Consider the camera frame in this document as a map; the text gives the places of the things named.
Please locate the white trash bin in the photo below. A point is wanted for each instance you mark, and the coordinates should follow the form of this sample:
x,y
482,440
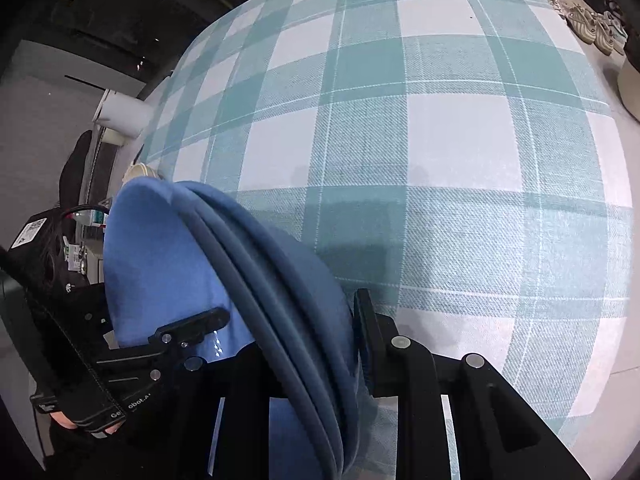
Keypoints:
x,y
628,84

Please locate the blue bowl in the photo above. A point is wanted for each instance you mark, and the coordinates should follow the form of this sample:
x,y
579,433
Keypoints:
x,y
209,417
298,316

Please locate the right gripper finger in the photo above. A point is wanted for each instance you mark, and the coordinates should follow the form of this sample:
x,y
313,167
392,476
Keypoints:
x,y
388,359

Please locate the white kettle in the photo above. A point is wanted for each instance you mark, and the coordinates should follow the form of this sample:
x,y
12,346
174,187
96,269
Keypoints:
x,y
123,114

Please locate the teal checked tablecloth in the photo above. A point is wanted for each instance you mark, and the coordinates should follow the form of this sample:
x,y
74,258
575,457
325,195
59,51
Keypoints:
x,y
458,158

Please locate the cream plate stack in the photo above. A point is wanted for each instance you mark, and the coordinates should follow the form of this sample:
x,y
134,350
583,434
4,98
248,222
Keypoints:
x,y
139,170

